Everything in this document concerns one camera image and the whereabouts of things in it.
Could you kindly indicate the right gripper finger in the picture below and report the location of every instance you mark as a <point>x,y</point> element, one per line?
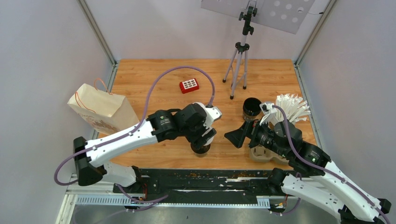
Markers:
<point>237,139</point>
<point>242,129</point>

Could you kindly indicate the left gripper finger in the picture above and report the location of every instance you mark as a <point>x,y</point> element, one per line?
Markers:
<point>209,133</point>
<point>198,144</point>

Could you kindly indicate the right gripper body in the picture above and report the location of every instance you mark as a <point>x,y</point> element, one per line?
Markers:
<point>256,133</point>

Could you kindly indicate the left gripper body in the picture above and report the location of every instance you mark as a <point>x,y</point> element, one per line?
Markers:
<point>192,133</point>

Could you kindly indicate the brown coffee cup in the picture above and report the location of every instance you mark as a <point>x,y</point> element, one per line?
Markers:
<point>200,150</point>

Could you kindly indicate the white plastic cup lid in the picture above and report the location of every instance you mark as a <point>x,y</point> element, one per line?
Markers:
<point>209,141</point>

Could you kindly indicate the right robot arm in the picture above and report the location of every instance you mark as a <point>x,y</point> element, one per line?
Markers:
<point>342,198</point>

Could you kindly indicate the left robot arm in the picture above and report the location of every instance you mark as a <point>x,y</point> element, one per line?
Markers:
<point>194,122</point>

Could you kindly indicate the cardboard cup carrier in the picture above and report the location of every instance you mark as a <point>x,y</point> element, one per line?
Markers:
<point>262,154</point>

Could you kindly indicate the red white block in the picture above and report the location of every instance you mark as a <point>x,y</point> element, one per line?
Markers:
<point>189,85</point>

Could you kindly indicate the paper cup of straws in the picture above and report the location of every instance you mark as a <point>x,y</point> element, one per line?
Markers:
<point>295,107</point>

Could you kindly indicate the brown paper bag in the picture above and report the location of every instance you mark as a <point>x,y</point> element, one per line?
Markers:
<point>106,112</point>

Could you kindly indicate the tripod stand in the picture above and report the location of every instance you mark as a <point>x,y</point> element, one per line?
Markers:
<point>241,49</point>

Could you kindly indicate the white perforated board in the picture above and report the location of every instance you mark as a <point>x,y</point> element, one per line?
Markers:
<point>284,15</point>

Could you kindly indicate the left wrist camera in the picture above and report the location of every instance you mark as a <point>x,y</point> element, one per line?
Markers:
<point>213,114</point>

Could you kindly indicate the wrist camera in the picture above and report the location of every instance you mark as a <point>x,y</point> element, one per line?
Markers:
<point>213,114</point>
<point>269,112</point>

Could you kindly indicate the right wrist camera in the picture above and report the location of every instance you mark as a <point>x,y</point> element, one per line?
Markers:
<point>269,112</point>

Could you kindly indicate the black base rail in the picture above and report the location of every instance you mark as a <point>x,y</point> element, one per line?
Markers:
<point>190,188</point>

